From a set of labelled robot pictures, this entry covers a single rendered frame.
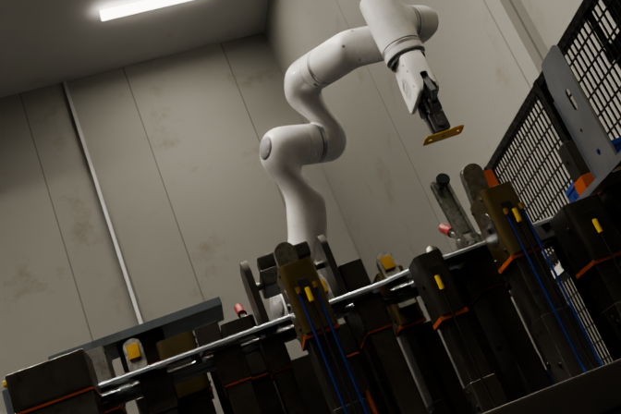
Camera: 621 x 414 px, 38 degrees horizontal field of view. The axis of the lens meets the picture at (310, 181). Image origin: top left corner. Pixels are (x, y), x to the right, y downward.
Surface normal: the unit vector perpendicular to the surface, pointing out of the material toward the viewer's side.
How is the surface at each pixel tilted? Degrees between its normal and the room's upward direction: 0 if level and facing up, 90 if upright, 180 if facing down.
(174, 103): 90
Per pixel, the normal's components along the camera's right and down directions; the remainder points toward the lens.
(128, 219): 0.13, -0.41
